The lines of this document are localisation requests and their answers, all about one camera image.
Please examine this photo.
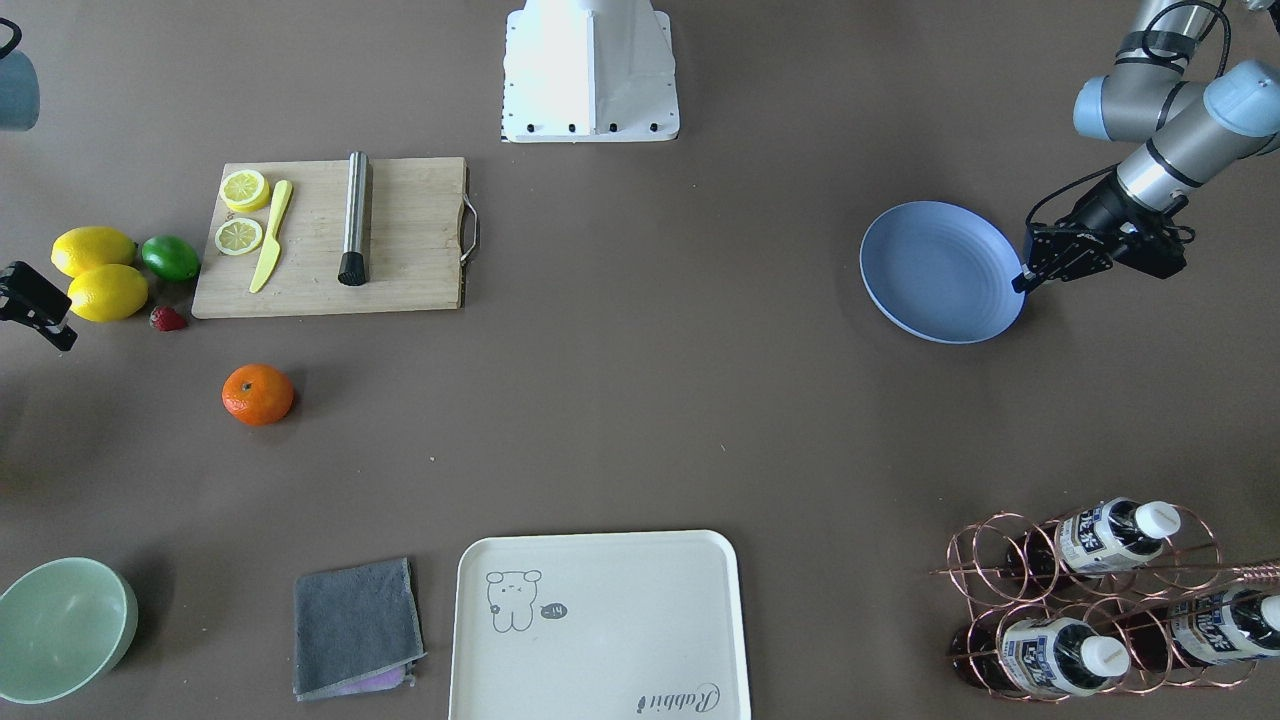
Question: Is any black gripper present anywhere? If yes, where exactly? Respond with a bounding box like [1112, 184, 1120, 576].
[1011, 176, 1140, 293]

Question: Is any orange fruit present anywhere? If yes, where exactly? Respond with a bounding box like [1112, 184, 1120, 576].
[221, 363, 296, 427]

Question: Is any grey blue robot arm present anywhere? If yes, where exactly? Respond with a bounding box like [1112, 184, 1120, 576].
[1012, 1, 1279, 293]

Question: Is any blue round plate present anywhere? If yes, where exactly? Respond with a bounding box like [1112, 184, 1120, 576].
[858, 201, 1024, 345]

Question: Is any dark tea bottle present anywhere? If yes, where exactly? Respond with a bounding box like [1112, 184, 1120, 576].
[948, 618, 1132, 700]
[1117, 585, 1279, 671]
[1002, 497, 1181, 588]

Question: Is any cream rabbit tray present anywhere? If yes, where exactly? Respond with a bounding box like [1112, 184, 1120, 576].
[448, 529, 753, 719]

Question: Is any wooden cutting board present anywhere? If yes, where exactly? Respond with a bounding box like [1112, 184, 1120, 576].
[192, 158, 472, 319]

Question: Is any grey folded cloth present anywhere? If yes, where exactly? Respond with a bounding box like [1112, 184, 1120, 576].
[292, 557, 426, 702]

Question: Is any yellow plastic knife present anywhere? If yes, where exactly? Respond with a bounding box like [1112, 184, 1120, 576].
[248, 179, 294, 293]

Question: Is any lemon slice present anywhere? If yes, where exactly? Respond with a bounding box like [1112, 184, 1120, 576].
[219, 169, 273, 213]
[212, 217, 265, 256]

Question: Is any green lime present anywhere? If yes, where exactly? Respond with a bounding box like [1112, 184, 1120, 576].
[140, 234, 201, 282]

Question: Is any red strawberry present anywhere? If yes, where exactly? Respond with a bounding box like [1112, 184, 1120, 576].
[148, 306, 189, 332]

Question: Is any yellow lemon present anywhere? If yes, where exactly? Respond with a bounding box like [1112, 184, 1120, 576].
[50, 225, 137, 278]
[67, 264, 148, 323]

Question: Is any green bowl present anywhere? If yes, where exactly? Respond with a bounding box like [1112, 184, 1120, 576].
[1, 557, 140, 705]

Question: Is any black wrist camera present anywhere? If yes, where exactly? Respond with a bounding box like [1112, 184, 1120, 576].
[1111, 223, 1196, 279]

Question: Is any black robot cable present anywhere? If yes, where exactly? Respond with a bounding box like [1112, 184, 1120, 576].
[1024, 0, 1233, 233]

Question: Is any copper wire bottle rack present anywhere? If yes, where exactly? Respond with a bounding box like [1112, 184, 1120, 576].
[942, 502, 1277, 703]

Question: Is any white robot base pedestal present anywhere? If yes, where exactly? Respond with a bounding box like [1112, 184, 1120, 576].
[500, 1, 681, 143]

